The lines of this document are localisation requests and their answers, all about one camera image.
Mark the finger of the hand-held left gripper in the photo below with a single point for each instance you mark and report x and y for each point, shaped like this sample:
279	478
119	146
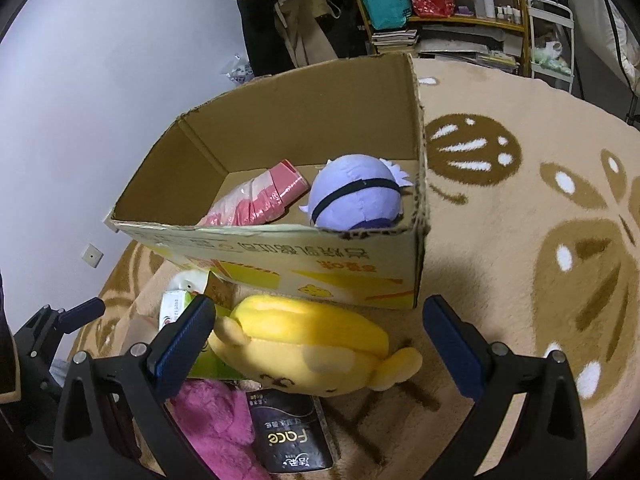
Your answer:
82	311

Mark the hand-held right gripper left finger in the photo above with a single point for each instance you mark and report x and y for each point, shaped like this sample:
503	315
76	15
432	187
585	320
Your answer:
182	342

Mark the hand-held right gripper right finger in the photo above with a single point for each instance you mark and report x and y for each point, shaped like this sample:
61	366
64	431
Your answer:
452	350

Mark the green tissue box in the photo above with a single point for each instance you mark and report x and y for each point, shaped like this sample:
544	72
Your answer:
175	307

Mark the pink plush toy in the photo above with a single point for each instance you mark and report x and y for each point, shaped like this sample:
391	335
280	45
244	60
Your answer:
215	425

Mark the yellow plush toy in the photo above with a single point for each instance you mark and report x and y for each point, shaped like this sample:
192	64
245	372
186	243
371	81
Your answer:
300	340

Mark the black tissue pack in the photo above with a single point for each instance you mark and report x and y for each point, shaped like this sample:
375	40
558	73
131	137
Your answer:
290	435

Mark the printed cardboard box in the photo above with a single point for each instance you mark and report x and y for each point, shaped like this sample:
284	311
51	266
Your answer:
300	110

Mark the green white soft item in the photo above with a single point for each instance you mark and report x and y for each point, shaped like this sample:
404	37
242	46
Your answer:
550	55

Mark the dark cloth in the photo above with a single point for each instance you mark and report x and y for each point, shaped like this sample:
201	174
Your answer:
6	350

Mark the white wipes packet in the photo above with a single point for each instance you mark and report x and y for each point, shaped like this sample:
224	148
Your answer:
192	280

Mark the pink plastic packet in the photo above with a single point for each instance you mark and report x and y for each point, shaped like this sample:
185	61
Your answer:
260	195

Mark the purple round plush toy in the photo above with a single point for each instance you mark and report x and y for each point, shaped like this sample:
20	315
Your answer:
350	195

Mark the plastic bag of toys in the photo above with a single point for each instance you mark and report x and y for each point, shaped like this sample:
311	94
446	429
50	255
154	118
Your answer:
239	70

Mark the pile of magazines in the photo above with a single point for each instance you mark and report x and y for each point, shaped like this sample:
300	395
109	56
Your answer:
465	47

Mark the stack of books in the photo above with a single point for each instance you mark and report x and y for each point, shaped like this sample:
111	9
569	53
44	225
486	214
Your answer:
395	41

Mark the black coat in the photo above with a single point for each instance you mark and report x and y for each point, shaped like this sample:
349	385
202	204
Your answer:
260	35

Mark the wooden shelf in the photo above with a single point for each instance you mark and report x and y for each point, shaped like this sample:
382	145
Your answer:
465	21

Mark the beige coat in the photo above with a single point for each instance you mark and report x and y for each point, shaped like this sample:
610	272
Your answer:
315	35

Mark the black hanging garment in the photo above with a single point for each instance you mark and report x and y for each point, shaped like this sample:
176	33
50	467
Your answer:
352	25

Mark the row of small bottles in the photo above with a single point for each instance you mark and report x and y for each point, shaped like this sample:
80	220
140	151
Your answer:
509	14

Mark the short white bottle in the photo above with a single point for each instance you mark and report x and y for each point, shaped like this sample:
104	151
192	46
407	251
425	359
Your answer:
489	5

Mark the white cushioned chair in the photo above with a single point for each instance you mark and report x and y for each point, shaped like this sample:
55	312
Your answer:
620	45

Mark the white metal cart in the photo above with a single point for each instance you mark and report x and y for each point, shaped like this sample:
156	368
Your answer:
550	6

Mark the round-hole wall socket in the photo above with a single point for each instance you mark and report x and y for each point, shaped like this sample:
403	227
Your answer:
93	256

